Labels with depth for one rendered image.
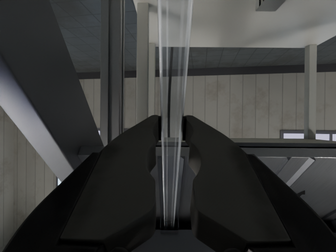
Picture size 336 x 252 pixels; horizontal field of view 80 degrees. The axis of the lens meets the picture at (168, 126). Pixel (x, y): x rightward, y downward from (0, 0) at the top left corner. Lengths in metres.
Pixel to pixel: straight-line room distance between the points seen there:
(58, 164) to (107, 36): 0.32
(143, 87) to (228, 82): 3.03
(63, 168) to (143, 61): 0.43
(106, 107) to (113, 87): 0.04
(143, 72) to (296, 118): 3.33
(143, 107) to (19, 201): 4.68
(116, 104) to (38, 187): 4.38
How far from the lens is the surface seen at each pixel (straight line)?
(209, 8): 0.67
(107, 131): 0.42
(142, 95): 0.55
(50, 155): 0.18
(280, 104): 3.66
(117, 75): 0.43
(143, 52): 0.58
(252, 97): 3.55
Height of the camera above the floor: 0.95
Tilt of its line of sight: level
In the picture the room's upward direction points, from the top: 179 degrees counter-clockwise
